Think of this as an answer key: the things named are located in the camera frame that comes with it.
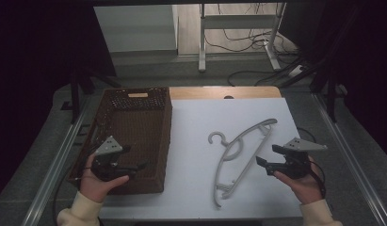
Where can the brown wicker basket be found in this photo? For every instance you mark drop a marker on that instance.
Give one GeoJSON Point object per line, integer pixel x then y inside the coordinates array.
{"type": "Point", "coordinates": [141, 135]}

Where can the white metal desk frame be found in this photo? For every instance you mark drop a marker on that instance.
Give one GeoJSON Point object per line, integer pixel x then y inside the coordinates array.
{"type": "Point", "coordinates": [238, 22]}

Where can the grey plastic clothes hanger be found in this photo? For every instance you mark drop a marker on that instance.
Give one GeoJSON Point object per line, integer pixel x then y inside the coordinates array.
{"type": "Point", "coordinates": [235, 147]}

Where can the aluminium frame rail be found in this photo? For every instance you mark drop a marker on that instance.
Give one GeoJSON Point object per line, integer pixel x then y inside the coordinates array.
{"type": "Point", "coordinates": [348, 150]}
{"type": "Point", "coordinates": [53, 166]}

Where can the white paper sheet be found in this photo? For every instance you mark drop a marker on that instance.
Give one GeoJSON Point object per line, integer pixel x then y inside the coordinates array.
{"type": "Point", "coordinates": [194, 132]}

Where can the black stand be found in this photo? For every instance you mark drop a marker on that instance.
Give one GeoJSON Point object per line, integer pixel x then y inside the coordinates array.
{"type": "Point", "coordinates": [75, 91]}
{"type": "Point", "coordinates": [331, 94]}

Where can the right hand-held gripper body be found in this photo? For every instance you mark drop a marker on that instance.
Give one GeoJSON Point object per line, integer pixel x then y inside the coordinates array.
{"type": "Point", "coordinates": [296, 163]}

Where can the white cabinet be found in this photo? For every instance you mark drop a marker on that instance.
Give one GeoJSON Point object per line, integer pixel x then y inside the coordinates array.
{"type": "Point", "coordinates": [134, 28]}

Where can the person's left hand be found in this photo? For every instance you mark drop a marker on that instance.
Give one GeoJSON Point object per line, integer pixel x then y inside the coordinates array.
{"type": "Point", "coordinates": [93, 186]}

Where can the person's right hand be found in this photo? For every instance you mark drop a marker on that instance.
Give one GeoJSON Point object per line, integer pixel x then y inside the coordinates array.
{"type": "Point", "coordinates": [302, 188]}

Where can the white power strip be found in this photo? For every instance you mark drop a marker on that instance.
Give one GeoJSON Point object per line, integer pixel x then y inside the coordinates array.
{"type": "Point", "coordinates": [295, 71]}

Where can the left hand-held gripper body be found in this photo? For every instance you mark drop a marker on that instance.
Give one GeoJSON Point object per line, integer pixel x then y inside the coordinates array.
{"type": "Point", "coordinates": [106, 163]}

